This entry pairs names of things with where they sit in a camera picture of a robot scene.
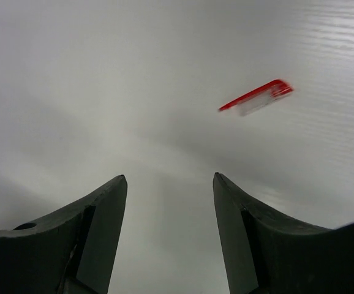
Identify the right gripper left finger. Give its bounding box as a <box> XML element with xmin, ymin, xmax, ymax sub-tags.
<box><xmin>0</xmin><ymin>175</ymin><xmax>127</xmax><ymax>293</ymax></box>

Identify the red clip pen cap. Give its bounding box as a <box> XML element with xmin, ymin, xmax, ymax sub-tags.
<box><xmin>218</xmin><ymin>79</ymin><xmax>294</xmax><ymax>116</ymax></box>

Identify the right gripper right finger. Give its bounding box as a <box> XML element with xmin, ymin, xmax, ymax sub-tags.
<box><xmin>213</xmin><ymin>173</ymin><xmax>354</xmax><ymax>293</ymax></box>

